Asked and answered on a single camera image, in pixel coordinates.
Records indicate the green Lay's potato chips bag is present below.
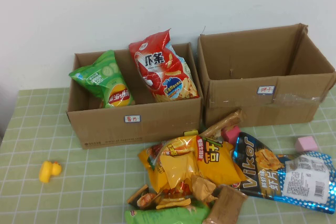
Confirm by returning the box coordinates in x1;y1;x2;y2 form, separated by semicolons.
124;205;211;224

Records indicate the red shrimp stick snack bag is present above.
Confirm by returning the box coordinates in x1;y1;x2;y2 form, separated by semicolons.
128;28;199;103

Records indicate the large yellow fries snack bag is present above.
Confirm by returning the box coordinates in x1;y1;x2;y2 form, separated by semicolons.
138;134;246;193

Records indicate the brown paper snack packet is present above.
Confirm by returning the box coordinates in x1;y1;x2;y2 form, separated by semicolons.
201;184;249;224

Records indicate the brown wrapped biscuit bar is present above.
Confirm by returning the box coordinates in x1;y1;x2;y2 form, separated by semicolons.
203;109;246;138

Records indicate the green cucumber Lay's chips bag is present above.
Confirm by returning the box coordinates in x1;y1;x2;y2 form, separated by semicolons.
68;49;135;109

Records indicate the small labelled cardboard box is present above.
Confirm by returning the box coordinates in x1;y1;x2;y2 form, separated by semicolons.
66;42;204;150

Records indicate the magenta foam cube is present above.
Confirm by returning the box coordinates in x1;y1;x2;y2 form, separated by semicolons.
221;125;242;145

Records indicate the large taped cardboard box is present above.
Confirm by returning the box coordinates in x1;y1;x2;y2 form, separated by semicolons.
196;23;336;130

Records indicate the blue Vikar shrimp chips bag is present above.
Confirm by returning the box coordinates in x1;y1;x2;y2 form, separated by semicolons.
232;131;336;216

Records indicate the green checked tablecloth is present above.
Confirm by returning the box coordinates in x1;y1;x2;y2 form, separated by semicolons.
0;87;336;224

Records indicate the yellow rubber duck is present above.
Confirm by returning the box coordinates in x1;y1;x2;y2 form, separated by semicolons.
38;160;62;184

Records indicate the light pink foam cube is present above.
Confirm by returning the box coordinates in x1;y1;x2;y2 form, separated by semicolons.
293;135;319;153

